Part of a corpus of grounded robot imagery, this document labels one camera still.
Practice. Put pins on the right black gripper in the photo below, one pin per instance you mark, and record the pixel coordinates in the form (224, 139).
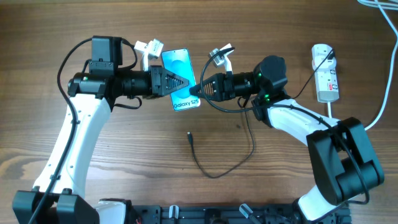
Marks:
(222, 83)

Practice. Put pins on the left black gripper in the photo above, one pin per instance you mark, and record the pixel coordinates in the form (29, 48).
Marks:
(158, 74)

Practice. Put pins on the turquoise screen Galaxy smartphone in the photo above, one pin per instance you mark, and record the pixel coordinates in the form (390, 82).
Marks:
(179, 63)

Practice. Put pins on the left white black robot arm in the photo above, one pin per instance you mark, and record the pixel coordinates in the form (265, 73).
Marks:
(58, 194)

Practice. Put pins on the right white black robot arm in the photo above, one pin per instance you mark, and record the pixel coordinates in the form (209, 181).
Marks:
(345, 165)

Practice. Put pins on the white charger plug adapter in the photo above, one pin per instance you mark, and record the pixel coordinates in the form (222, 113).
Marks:
(324, 63)

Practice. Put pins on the white power strip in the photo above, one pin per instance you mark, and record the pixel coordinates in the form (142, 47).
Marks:
(325, 81)

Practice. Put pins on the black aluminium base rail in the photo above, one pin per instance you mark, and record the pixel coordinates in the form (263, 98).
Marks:
(272, 213)

